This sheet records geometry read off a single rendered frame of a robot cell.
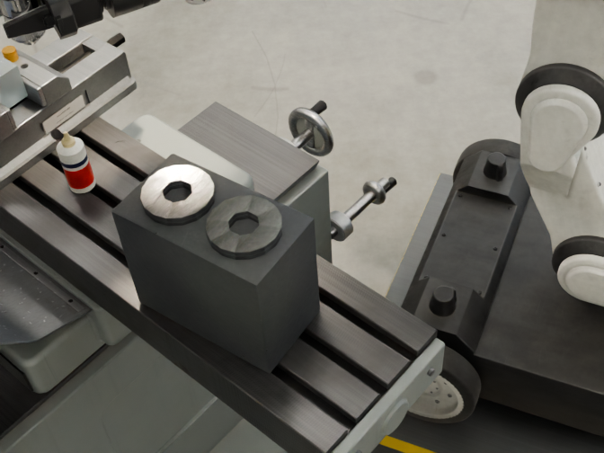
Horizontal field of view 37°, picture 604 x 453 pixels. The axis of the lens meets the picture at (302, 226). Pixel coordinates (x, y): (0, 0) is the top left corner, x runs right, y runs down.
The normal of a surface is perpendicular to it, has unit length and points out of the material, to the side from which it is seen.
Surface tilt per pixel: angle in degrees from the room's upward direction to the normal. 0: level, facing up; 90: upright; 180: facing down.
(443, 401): 90
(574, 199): 90
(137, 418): 90
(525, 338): 0
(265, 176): 0
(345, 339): 0
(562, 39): 90
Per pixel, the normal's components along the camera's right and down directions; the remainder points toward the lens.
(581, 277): -0.39, 0.71
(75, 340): 0.76, 0.47
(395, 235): -0.05, -0.66
